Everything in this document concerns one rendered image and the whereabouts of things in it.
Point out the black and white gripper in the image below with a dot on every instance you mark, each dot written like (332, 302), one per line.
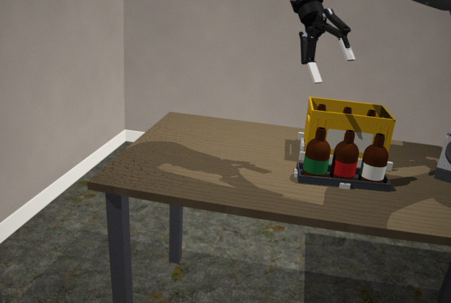
(314, 17)

